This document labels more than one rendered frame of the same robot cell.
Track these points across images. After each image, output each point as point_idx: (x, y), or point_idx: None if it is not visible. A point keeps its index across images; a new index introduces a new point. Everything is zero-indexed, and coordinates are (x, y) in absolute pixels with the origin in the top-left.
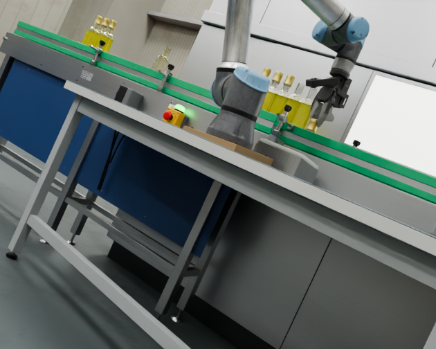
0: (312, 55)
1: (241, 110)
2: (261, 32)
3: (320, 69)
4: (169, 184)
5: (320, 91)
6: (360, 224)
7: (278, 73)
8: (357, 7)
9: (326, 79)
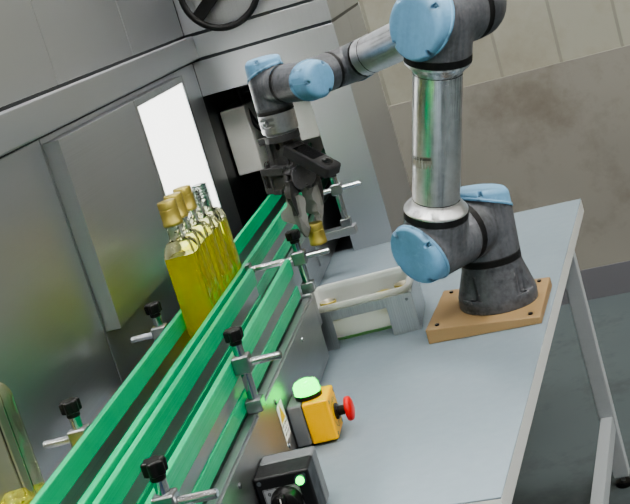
0: (93, 126)
1: None
2: (24, 131)
3: (112, 147)
4: None
5: (295, 175)
6: None
7: (182, 195)
8: None
9: (319, 151)
